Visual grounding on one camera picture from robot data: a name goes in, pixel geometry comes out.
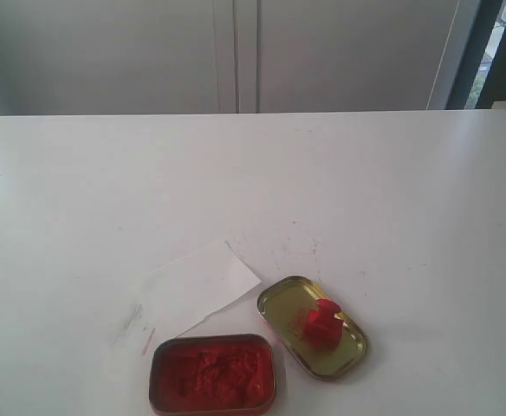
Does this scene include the red plastic stamp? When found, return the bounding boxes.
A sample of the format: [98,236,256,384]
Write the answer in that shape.
[303,298,343,349]

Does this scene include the red ink pad tin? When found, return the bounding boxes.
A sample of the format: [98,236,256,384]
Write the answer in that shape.
[149,334,276,415]

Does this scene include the gold metal tin lid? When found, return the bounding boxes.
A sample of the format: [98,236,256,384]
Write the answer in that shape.
[257,276,367,380]

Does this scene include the white paper sheet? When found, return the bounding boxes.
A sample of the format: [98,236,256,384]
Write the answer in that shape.
[130,241,261,340]

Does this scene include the white cabinet doors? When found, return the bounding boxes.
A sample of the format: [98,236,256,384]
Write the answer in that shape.
[0,1,479,115]

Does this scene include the dark window frame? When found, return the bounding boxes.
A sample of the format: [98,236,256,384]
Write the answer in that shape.
[445,1,506,110]

